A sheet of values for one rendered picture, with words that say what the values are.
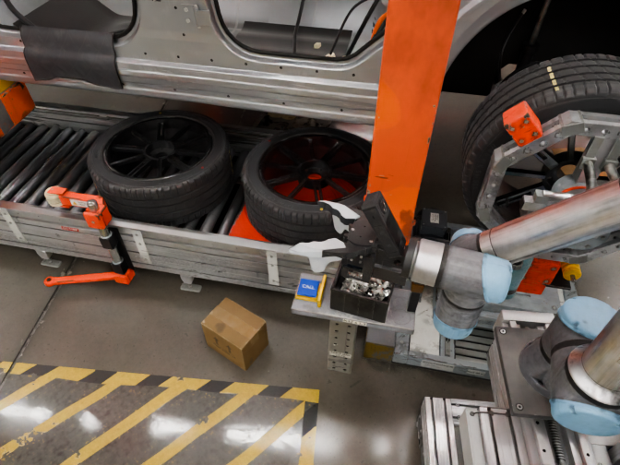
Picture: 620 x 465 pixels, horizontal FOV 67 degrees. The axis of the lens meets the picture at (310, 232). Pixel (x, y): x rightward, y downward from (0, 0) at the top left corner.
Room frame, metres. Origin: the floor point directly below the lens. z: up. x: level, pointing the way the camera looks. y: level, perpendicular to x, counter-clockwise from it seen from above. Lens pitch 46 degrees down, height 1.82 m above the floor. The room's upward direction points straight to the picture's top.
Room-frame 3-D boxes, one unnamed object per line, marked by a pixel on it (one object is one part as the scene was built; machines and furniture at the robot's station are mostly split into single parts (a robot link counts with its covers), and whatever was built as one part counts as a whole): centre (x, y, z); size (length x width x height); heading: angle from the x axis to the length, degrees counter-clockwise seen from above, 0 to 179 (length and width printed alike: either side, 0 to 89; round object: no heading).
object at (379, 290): (0.99, -0.18, 0.52); 0.20 x 0.14 x 0.13; 71
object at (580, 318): (0.52, -0.56, 0.98); 0.13 x 0.12 x 0.14; 160
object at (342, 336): (1.00, -0.13, 0.21); 0.10 x 0.10 x 0.42; 78
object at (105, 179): (1.84, 0.72, 0.39); 0.66 x 0.66 x 0.24
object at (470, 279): (0.49, -0.27, 1.21); 0.11 x 0.08 x 0.09; 70
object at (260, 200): (1.69, -0.02, 0.39); 0.66 x 0.66 x 0.24
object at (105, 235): (1.40, 0.88, 0.30); 0.09 x 0.05 x 0.50; 78
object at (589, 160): (1.00, -0.70, 1.03); 0.19 x 0.18 x 0.11; 168
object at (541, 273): (1.13, -0.83, 0.48); 0.16 x 0.12 x 0.17; 168
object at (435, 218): (1.42, -0.53, 0.26); 0.42 x 0.18 x 0.35; 168
